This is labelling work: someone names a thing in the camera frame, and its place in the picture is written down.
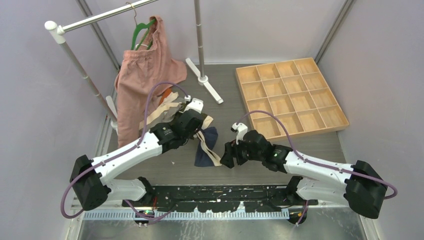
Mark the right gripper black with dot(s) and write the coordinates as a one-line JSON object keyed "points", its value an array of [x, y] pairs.
{"points": [[230, 148]]}

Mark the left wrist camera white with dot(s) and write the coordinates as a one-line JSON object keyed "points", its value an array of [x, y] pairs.
{"points": [[195, 104]]}

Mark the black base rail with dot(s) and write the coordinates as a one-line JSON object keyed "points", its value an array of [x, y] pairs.
{"points": [[218, 198]]}

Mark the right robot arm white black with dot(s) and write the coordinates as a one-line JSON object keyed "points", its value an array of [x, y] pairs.
{"points": [[357, 186]]}

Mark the pink trousers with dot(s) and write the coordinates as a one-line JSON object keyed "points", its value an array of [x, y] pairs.
{"points": [[144, 75]]}

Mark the orange underwear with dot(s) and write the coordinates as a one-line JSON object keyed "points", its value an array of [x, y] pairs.
{"points": [[165, 94]]}

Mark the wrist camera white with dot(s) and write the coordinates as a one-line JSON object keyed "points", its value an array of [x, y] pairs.
{"points": [[195, 104], [240, 129]]}

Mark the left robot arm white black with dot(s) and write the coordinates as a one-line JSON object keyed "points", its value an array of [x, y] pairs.
{"points": [[94, 181]]}

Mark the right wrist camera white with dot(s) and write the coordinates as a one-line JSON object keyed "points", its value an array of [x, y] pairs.
{"points": [[240, 129]]}

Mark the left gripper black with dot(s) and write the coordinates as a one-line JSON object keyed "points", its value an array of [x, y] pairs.
{"points": [[180, 115]]}

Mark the wooden compartment tray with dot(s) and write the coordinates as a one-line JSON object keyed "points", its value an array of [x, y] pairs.
{"points": [[289, 98]]}

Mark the navy underwear cream waistband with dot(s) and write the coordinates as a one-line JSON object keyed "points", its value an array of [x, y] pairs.
{"points": [[205, 156]]}

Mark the olive green underwear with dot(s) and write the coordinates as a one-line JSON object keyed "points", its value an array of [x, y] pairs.
{"points": [[206, 121]]}

